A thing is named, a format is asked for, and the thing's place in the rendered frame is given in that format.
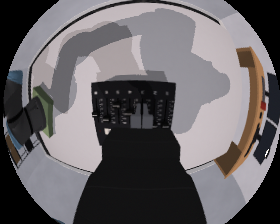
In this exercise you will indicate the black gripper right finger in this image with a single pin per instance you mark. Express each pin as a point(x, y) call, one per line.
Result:
point(147, 120)

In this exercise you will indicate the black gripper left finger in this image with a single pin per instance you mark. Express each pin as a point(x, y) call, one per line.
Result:
point(136, 119)

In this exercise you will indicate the black lighting desk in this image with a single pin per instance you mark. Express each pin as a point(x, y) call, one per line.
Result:
point(124, 95)

